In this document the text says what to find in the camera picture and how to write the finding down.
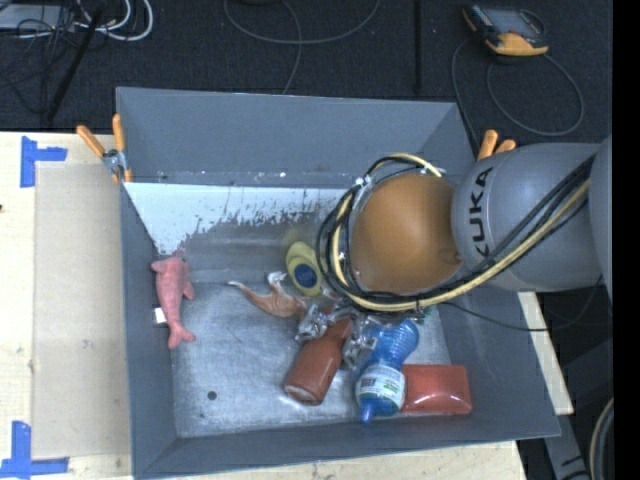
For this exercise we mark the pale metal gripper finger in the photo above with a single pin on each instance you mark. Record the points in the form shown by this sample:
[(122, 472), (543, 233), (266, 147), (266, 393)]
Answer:
[(358, 349), (314, 325)]

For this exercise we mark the red-brown plastic bottle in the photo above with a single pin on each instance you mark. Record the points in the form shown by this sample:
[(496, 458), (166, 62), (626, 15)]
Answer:
[(315, 368)]

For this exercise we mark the blue plastic bottle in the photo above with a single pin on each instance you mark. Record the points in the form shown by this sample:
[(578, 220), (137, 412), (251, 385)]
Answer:
[(382, 385)]

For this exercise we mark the orange toy animal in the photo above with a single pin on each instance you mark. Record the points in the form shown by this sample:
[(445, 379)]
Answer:
[(275, 303)]

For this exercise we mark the yellow disc with blue centre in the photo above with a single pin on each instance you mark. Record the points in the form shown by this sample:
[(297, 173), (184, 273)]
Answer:
[(302, 273)]

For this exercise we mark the grey metal bin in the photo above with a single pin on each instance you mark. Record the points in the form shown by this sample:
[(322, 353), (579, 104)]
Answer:
[(240, 358)]

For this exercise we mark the red-orange flat block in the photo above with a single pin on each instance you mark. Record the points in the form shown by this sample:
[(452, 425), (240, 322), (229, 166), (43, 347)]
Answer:
[(437, 390)]

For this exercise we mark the pink toy fish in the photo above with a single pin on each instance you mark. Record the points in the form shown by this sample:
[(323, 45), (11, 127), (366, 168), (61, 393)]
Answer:
[(172, 293)]

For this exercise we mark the pale wood flat board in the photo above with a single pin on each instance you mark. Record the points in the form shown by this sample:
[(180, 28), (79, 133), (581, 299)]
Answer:
[(75, 318)]

